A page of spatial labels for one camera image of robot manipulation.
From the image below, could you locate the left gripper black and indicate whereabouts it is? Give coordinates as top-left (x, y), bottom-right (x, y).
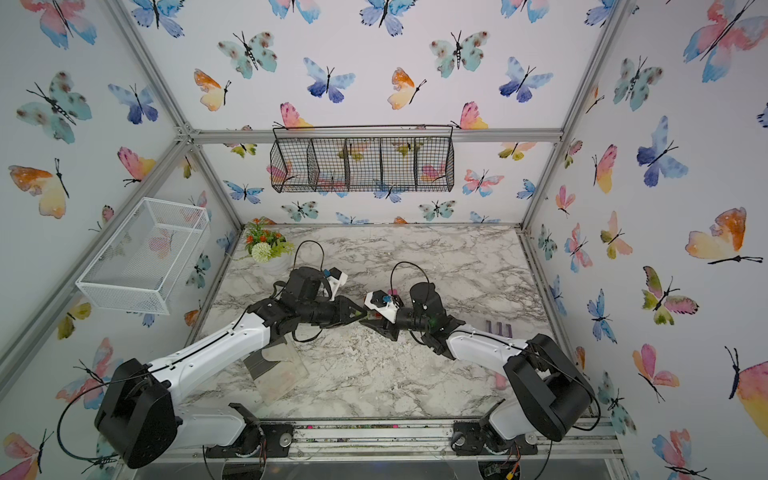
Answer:
top-left (297, 296), bottom-right (367, 327)

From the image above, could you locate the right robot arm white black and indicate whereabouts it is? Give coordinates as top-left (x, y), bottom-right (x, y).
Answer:
top-left (363, 282), bottom-right (595, 442)

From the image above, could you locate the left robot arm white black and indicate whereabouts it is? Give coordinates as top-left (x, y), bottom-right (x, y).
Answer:
top-left (86, 267), bottom-right (367, 469)

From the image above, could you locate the flower plant white pot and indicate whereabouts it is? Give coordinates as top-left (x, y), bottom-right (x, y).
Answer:
top-left (234, 217), bottom-right (296, 277)

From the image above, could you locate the pink cylinder object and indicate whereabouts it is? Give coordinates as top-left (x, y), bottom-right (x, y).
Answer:
top-left (484, 321), bottom-right (515, 391)

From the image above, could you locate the white mesh basket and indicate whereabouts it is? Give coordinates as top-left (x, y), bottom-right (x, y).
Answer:
top-left (75, 197), bottom-right (210, 315)

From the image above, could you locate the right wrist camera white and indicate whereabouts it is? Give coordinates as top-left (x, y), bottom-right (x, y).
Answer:
top-left (365, 290), bottom-right (400, 324)

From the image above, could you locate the aluminium front rail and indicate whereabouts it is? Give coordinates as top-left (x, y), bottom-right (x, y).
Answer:
top-left (123, 418), bottom-right (624, 470)

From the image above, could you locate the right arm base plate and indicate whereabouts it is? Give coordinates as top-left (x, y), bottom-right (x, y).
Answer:
top-left (449, 421), bottom-right (538, 458)

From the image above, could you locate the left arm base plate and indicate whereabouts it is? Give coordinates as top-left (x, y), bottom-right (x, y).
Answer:
top-left (204, 423), bottom-right (295, 460)

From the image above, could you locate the black wire basket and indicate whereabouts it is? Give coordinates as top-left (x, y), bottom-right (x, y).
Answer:
top-left (268, 124), bottom-right (455, 194)

